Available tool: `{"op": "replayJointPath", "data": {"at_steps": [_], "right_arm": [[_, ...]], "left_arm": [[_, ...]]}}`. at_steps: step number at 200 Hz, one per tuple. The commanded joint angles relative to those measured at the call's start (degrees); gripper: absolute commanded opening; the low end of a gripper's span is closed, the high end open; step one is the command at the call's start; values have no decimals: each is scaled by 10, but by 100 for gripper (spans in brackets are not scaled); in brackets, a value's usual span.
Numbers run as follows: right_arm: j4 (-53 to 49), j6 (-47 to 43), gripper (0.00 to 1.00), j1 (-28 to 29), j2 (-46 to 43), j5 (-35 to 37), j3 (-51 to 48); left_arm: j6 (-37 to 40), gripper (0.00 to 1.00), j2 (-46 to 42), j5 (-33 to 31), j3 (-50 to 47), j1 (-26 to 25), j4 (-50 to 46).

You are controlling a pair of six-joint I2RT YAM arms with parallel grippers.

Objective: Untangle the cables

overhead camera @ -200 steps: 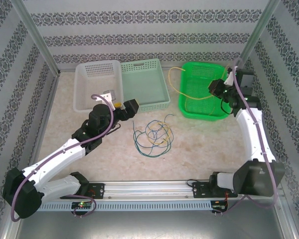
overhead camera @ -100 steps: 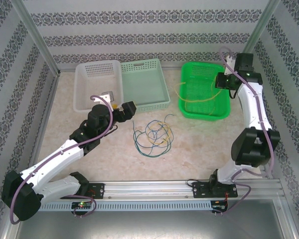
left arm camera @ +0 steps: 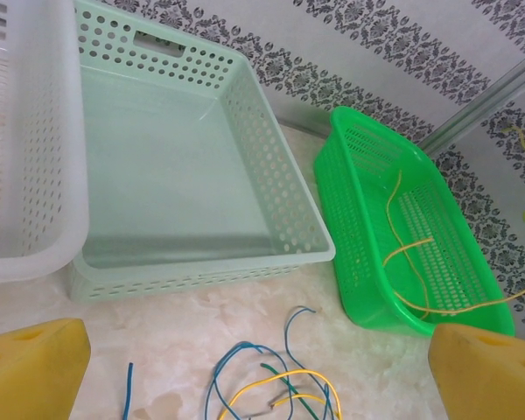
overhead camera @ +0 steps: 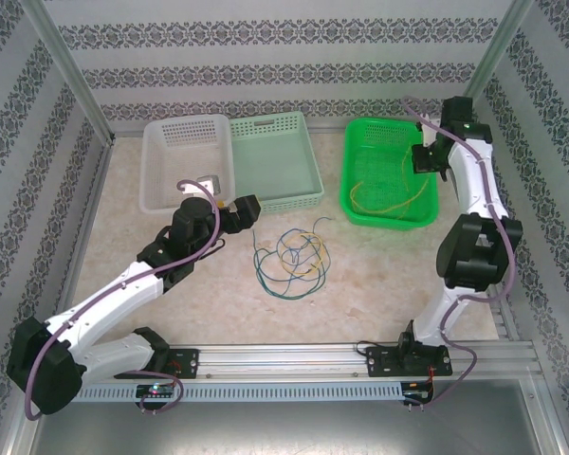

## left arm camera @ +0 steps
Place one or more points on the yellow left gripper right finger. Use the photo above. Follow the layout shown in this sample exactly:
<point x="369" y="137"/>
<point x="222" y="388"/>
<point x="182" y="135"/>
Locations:
<point x="490" y="380"/>

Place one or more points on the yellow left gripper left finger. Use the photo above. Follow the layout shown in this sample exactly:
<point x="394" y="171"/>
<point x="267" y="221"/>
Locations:
<point x="30" y="376"/>

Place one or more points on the bright green plastic basket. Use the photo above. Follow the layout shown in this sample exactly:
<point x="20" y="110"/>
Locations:
<point x="363" y="245"/>

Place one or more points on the white perforated plastic basket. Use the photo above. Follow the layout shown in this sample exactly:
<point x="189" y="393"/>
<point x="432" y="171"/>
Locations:
<point x="35" y="131"/>

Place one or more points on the mint perforated plastic basket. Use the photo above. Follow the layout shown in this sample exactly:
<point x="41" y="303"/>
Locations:
<point x="166" y="166"/>

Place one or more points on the aluminium frame post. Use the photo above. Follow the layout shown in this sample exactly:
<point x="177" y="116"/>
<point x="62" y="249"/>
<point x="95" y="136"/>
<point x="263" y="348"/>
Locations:
<point x="485" y="98"/>

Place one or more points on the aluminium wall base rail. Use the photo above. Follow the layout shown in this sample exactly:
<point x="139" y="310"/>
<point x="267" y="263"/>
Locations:
<point x="306" y="124"/>

